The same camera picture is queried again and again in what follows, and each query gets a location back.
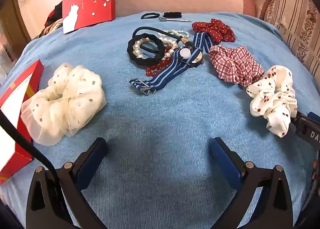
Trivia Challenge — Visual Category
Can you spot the pale green pearl bracelet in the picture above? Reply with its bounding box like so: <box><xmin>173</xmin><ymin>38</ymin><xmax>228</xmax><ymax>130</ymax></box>
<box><xmin>166</xmin><ymin>29</ymin><xmax>190</xmax><ymax>39</ymax></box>

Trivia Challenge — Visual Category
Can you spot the red bead bracelet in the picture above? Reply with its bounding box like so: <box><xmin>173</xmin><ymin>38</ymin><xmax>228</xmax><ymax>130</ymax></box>
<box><xmin>145</xmin><ymin>46</ymin><xmax>175</xmax><ymax>77</ymax></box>

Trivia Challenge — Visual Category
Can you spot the blue towel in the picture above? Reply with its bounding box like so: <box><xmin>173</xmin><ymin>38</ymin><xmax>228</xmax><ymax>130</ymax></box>
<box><xmin>0</xmin><ymin>11</ymin><xmax>318</xmax><ymax>229</ymax></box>

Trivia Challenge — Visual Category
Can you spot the white cherry print scrunchie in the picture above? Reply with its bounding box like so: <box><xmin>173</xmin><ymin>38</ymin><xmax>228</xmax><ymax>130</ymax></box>
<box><xmin>246</xmin><ymin>65</ymin><xmax>298</xmax><ymax>138</ymax></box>

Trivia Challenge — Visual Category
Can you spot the thin black hair tie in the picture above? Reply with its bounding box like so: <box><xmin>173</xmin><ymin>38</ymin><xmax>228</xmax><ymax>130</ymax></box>
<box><xmin>141</xmin><ymin>12</ymin><xmax>160</xmax><ymax>20</ymax></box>

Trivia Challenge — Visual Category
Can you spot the red gingham scrunchie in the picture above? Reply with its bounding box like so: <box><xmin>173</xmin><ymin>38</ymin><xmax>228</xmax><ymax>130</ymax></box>
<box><xmin>208</xmin><ymin>45</ymin><xmax>265</xmax><ymax>87</ymax></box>

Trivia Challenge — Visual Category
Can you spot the large white pearl bracelet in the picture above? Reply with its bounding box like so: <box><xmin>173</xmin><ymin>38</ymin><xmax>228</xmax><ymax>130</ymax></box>
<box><xmin>132</xmin><ymin>38</ymin><xmax>151</xmax><ymax>60</ymax></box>

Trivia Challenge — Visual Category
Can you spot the striped floral armchair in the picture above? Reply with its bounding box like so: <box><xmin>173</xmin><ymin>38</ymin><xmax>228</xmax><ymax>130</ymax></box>
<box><xmin>260</xmin><ymin>0</ymin><xmax>320</xmax><ymax>80</ymax></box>

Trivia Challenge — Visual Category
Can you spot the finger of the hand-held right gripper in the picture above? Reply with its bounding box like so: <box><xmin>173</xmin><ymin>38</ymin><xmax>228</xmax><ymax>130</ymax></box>
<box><xmin>290</xmin><ymin>112</ymin><xmax>320</xmax><ymax>150</ymax></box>

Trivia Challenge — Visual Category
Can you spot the small white pearl bracelet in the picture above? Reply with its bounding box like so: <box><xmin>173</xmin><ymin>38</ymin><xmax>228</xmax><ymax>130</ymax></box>
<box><xmin>157</xmin><ymin>36</ymin><xmax>178</xmax><ymax>51</ymax></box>

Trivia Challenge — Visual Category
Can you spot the blue striped strap watch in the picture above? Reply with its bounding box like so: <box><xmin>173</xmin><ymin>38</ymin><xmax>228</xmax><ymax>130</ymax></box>
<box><xmin>129</xmin><ymin>32</ymin><xmax>215</xmax><ymax>95</ymax></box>

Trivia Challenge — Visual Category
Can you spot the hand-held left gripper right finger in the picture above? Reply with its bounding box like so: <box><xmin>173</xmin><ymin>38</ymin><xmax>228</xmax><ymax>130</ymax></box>
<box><xmin>209</xmin><ymin>137</ymin><xmax>293</xmax><ymax>229</ymax></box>

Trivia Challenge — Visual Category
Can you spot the red polka dot scrunchie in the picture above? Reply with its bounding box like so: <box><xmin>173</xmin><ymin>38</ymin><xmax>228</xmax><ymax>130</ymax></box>
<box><xmin>191</xmin><ymin>19</ymin><xmax>236</xmax><ymax>44</ymax></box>

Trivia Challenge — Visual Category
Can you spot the red blossom print box lid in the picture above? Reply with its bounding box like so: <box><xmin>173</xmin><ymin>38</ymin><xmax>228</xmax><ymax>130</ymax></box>
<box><xmin>62</xmin><ymin>0</ymin><xmax>116</xmax><ymax>34</ymax></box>

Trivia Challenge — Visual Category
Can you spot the black cable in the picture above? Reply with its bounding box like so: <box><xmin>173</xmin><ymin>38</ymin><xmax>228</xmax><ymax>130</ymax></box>
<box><xmin>0</xmin><ymin>109</ymin><xmax>63</xmax><ymax>194</ymax></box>

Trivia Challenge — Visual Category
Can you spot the silver hair clip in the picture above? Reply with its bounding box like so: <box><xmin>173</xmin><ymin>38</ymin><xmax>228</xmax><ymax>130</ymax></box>
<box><xmin>159</xmin><ymin>17</ymin><xmax>189</xmax><ymax>22</ymax></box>

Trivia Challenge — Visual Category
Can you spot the pile of dark clothes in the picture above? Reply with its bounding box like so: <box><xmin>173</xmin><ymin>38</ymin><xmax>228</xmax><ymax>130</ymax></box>
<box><xmin>39</xmin><ymin>2</ymin><xmax>64</xmax><ymax>38</ymax></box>

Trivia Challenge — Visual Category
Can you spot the red gift box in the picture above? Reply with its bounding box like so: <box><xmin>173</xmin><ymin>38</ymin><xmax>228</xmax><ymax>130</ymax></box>
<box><xmin>0</xmin><ymin>59</ymin><xmax>44</xmax><ymax>185</ymax></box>

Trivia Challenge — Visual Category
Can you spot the navy cord hair tie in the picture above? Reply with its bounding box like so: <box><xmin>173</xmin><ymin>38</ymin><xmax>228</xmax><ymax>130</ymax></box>
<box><xmin>132</xmin><ymin>26</ymin><xmax>188</xmax><ymax>45</ymax></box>

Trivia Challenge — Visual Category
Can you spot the black fuzzy hair tie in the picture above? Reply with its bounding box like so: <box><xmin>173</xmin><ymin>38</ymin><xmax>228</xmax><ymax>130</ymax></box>
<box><xmin>127</xmin><ymin>33</ymin><xmax>166</xmax><ymax>67</ymax></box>

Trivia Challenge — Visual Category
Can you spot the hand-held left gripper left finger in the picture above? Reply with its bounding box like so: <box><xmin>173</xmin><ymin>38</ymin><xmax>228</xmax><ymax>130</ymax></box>
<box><xmin>26</xmin><ymin>137</ymin><xmax>108</xmax><ymax>229</ymax></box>

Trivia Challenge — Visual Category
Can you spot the cream sheer dotted scrunchie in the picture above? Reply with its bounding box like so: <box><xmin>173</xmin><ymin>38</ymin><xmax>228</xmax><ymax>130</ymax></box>
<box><xmin>20</xmin><ymin>62</ymin><xmax>107</xmax><ymax>145</ymax></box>

